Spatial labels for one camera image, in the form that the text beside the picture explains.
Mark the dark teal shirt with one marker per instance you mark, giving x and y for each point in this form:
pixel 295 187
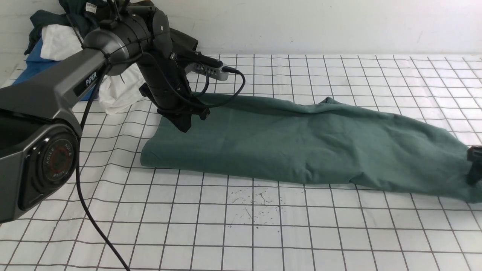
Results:
pixel 84 15

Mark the blue shirt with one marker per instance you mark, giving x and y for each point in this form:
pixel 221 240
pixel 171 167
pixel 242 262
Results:
pixel 34 64

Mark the white shirt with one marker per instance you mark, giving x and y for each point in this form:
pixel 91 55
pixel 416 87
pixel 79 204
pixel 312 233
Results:
pixel 116 93

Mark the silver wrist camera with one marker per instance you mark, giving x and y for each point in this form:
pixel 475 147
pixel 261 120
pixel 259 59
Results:
pixel 196 62

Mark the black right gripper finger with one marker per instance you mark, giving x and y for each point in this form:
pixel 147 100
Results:
pixel 474 155

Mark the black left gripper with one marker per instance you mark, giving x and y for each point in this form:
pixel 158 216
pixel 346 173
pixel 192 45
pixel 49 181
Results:
pixel 170 90

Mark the green long sleeve shirt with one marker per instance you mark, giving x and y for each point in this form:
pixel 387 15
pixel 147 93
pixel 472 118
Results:
pixel 325 143

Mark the white grid tablecloth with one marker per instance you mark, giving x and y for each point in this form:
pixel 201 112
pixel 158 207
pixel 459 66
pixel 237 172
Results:
pixel 162 219

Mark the dark olive shirt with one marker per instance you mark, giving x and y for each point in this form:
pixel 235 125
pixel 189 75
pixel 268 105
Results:
pixel 179 38

